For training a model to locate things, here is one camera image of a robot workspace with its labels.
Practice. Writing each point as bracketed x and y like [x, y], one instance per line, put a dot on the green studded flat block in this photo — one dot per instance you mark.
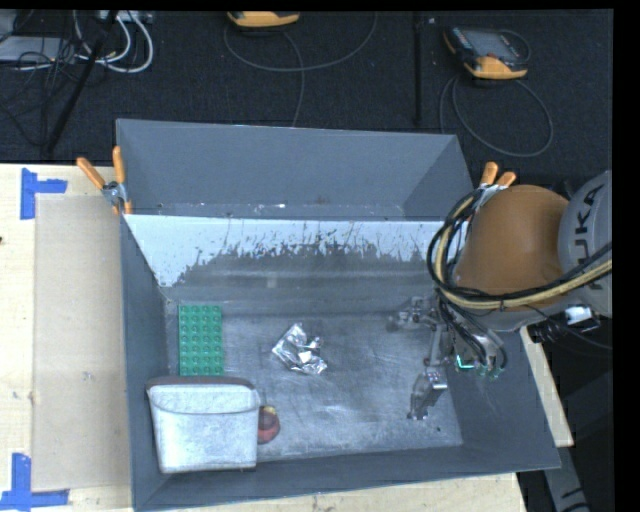
[201, 340]

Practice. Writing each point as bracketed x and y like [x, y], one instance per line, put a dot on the small red and orange toy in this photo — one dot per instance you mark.
[267, 425]

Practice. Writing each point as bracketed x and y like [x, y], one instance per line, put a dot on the white plastic tub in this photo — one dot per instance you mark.
[205, 430]

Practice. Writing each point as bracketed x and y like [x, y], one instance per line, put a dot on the pale wood flat board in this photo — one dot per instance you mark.
[80, 340]

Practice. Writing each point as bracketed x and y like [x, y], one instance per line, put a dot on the crumpled clear plastic wrapper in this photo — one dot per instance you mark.
[299, 349]

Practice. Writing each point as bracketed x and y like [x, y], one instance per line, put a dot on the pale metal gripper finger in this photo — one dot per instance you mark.
[411, 315]
[425, 392]

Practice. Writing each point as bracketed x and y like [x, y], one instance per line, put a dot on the grey metal bin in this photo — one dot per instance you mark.
[350, 400]

